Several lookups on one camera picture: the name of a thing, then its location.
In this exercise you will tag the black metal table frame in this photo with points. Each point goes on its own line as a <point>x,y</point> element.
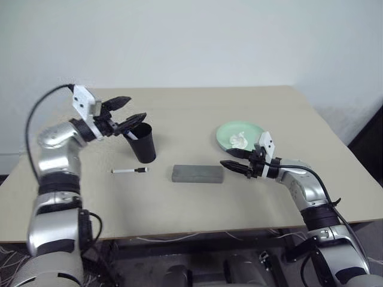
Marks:
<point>194,246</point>

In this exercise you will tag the light green plate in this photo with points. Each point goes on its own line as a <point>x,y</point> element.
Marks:
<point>233,128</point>

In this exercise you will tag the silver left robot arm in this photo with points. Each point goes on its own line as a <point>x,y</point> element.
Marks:
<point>57,161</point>

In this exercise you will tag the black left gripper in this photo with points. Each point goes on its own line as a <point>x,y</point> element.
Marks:
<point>106,125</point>

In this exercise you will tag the light blue plate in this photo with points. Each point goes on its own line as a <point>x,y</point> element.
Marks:
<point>223,146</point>

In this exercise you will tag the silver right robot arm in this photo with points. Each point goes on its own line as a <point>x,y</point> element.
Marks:
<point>302,185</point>

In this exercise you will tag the grey glasses case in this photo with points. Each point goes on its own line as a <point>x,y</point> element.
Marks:
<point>197,174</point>

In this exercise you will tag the white pen with blue cap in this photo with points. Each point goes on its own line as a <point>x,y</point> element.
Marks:
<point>131,135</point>

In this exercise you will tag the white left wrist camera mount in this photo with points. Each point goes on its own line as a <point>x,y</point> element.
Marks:
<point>82,98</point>

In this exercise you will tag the small black bracket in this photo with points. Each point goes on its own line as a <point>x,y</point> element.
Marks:
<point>264,257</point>

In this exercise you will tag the black plastic cup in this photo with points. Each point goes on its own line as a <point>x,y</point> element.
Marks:
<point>145,146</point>

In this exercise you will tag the white tissue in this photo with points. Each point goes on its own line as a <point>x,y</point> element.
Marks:
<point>237,140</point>

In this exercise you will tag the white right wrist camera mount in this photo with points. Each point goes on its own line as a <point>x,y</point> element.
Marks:
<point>267,143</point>

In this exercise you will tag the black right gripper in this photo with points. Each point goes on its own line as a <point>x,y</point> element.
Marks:
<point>255,164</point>

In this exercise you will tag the white pen with black cap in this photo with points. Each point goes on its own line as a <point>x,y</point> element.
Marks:
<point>125,171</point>

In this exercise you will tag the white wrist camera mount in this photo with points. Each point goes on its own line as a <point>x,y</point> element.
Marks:
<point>267,143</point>
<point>82,98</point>

